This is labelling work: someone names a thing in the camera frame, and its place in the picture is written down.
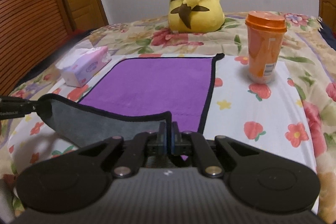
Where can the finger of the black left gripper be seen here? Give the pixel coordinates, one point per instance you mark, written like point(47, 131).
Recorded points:
point(15, 107)

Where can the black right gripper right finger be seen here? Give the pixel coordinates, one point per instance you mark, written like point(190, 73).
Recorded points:
point(194, 149)

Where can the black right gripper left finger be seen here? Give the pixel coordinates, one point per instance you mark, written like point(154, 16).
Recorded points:
point(137, 150)

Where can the purple and grey towel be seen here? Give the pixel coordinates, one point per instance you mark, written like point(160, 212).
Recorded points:
point(136, 95)

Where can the pink tissue box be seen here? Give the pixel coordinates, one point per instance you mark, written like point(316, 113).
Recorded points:
point(78, 66)

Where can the brown wooden slatted door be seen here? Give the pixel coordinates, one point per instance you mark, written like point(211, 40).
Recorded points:
point(31, 30)

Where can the orange plastic cup with lid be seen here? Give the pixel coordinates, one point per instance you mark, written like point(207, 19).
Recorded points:
point(266, 31)

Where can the brown wooden cabinet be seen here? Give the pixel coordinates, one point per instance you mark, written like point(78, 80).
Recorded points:
point(327, 12)

